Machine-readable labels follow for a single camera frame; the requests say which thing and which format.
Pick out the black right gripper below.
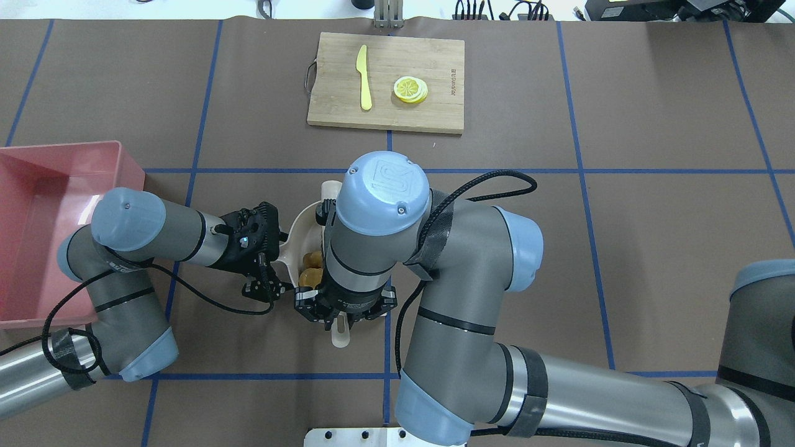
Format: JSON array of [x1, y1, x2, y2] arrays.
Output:
[[294, 284, 397, 329]]

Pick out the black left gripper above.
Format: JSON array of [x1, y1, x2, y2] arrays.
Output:
[[211, 202, 294, 304]]

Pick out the tan toy ginger root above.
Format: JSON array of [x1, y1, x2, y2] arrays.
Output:
[[302, 251, 324, 269]]

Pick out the beige plastic dustpan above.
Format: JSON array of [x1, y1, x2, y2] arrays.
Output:
[[272, 201, 325, 287]]

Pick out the beige hand brush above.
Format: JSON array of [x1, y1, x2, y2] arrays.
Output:
[[321, 180, 350, 348]]

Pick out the brown toy potato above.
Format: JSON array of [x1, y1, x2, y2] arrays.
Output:
[[298, 267, 324, 289]]

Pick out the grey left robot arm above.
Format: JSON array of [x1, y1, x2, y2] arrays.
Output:
[[1, 187, 289, 419]]

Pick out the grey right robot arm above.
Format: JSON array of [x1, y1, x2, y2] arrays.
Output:
[[315, 151, 793, 446]]

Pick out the pink plastic bin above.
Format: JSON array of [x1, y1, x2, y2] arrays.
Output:
[[1, 140, 145, 329]]

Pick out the bamboo cutting board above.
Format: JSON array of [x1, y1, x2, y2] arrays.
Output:
[[307, 32, 465, 135]]

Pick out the yellow plastic knife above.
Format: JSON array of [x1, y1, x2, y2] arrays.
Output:
[[355, 45, 373, 111]]

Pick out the yellow lemon slices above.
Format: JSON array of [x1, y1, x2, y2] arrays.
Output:
[[393, 76, 429, 104]]

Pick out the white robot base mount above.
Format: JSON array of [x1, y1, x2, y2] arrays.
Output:
[[303, 427, 412, 446]]

